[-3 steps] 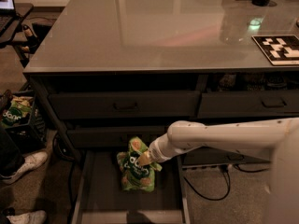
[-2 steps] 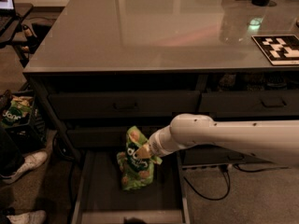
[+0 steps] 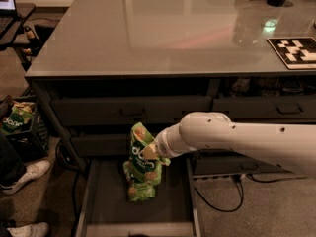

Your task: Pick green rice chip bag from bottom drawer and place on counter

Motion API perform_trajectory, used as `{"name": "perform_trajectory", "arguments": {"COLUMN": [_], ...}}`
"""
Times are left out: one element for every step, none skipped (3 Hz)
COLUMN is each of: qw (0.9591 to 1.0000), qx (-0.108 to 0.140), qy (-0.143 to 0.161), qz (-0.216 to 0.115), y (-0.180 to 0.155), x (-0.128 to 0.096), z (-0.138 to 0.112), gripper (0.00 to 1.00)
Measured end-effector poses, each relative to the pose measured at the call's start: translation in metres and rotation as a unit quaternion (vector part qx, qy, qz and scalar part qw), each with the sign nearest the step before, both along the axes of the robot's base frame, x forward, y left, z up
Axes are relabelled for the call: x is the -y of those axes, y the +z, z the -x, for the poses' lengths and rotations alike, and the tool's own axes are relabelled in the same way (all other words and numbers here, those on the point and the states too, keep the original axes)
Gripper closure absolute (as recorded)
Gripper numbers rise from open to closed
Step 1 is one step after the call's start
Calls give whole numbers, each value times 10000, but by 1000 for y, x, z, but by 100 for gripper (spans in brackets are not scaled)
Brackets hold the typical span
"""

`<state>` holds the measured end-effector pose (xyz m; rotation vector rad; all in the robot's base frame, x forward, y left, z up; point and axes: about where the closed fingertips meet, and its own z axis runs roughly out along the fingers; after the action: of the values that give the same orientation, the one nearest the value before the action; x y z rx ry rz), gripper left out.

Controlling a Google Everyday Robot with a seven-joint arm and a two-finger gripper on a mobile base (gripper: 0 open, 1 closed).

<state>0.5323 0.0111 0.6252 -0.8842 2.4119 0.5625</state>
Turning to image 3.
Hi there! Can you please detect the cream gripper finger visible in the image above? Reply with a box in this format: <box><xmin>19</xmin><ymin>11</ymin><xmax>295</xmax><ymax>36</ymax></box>
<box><xmin>142</xmin><ymin>142</ymin><xmax>159</xmax><ymax>160</ymax></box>

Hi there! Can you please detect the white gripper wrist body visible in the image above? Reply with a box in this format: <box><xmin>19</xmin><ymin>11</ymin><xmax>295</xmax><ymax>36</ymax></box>
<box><xmin>155</xmin><ymin>130</ymin><xmax>174</xmax><ymax>158</ymax></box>

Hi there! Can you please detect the green dang chip bag front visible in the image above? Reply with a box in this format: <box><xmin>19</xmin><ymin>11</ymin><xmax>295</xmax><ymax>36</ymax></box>
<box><xmin>128</xmin><ymin>122</ymin><xmax>171</xmax><ymax>186</ymax></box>

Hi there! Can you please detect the green dang chip bag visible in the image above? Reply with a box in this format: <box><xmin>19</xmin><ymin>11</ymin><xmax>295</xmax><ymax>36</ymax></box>
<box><xmin>128</xmin><ymin>122</ymin><xmax>171</xmax><ymax>186</ymax></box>
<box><xmin>123</xmin><ymin>161</ymin><xmax>155</xmax><ymax>202</ymax></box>

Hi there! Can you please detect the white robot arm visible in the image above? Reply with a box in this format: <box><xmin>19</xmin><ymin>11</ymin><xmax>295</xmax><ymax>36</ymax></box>
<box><xmin>142</xmin><ymin>112</ymin><xmax>316</xmax><ymax>178</ymax></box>

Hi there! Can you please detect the green dang chip bag rear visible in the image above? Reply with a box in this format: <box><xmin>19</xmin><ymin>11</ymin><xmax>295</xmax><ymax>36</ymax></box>
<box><xmin>123</xmin><ymin>161</ymin><xmax>155</xmax><ymax>202</ymax></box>

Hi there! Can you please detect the bottom right drawer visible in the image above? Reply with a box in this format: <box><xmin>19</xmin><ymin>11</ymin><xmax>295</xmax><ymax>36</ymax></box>
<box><xmin>192</xmin><ymin>152</ymin><xmax>284</xmax><ymax>176</ymax></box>

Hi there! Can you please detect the middle left drawer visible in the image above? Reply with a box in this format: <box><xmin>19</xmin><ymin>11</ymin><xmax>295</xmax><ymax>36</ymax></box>
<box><xmin>71</xmin><ymin>134</ymin><xmax>129</xmax><ymax>157</ymax></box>

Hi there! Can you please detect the top left drawer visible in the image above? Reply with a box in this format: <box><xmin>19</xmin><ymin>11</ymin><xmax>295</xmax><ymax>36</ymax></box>
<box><xmin>51</xmin><ymin>96</ymin><xmax>212</xmax><ymax>126</ymax></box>

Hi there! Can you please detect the open bottom left drawer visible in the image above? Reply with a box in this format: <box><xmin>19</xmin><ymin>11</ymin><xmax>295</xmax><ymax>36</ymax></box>
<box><xmin>75</xmin><ymin>158</ymin><xmax>201</xmax><ymax>237</ymax></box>

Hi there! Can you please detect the top right drawer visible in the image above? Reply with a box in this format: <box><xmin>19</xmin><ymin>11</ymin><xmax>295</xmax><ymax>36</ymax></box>
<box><xmin>212</xmin><ymin>95</ymin><xmax>316</xmax><ymax>119</ymax></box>

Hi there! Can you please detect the grey drawer cabinet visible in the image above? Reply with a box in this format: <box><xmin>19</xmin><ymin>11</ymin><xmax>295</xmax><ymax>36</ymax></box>
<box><xmin>26</xmin><ymin>0</ymin><xmax>315</xmax><ymax>167</ymax></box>

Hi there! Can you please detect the green dang bag in crate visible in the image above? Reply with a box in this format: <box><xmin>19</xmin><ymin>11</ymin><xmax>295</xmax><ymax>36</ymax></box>
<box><xmin>2</xmin><ymin>111</ymin><xmax>33</xmax><ymax>135</ymax></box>

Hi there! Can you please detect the white shoe upper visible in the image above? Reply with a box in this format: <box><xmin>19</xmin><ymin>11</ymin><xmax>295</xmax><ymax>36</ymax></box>
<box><xmin>0</xmin><ymin>160</ymin><xmax>50</xmax><ymax>196</ymax></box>

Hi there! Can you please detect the white shoe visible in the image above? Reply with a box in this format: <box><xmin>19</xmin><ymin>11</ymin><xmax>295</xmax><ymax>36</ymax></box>
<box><xmin>0</xmin><ymin>160</ymin><xmax>50</xmax><ymax>196</ymax></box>
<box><xmin>7</xmin><ymin>222</ymin><xmax>49</xmax><ymax>237</ymax></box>

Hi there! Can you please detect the black crate with snacks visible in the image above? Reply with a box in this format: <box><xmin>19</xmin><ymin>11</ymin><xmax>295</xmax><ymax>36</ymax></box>
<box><xmin>1</xmin><ymin>96</ymin><xmax>50</xmax><ymax>162</ymax></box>

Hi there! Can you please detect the white shoe lower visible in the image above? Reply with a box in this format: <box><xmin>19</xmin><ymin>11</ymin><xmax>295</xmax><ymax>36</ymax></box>
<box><xmin>7</xmin><ymin>222</ymin><xmax>49</xmax><ymax>237</ymax></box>

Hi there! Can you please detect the dark trouser leg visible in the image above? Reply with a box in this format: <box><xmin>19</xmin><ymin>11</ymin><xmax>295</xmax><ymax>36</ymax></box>
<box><xmin>0</xmin><ymin>133</ymin><xmax>26</xmax><ymax>187</ymax></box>

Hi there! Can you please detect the black white fiducial marker board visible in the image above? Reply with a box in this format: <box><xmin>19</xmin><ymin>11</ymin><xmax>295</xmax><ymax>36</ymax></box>
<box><xmin>267</xmin><ymin>37</ymin><xmax>316</xmax><ymax>70</ymax></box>

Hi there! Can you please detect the laptop on side desk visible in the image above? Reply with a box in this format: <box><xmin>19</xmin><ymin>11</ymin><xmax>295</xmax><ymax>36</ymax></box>
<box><xmin>0</xmin><ymin>0</ymin><xmax>17</xmax><ymax>38</ymax></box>

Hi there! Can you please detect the black power cable on floor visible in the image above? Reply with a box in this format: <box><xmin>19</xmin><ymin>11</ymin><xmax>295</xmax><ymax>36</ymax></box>
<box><xmin>194</xmin><ymin>172</ymin><xmax>309</xmax><ymax>213</ymax></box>

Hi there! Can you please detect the black cable left of cabinet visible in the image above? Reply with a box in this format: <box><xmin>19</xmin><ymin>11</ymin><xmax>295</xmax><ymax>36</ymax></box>
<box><xmin>54</xmin><ymin>140</ymin><xmax>82</xmax><ymax>222</ymax></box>

